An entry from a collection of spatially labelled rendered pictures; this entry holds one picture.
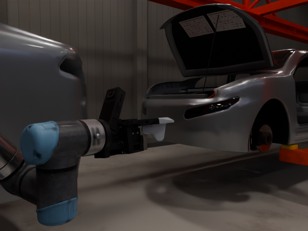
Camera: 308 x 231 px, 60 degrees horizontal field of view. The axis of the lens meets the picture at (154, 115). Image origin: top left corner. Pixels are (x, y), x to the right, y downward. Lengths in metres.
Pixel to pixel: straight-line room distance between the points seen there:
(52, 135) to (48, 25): 5.76
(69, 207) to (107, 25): 6.33
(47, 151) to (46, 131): 0.03
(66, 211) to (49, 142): 0.14
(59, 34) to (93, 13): 0.97
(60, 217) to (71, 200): 0.03
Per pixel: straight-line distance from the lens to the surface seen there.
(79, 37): 6.40
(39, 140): 0.49
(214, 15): 3.56
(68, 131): 0.52
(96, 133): 0.56
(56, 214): 0.55
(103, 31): 6.69
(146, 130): 0.66
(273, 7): 6.75
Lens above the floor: 1.30
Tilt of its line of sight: 3 degrees down
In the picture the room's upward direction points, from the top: straight up
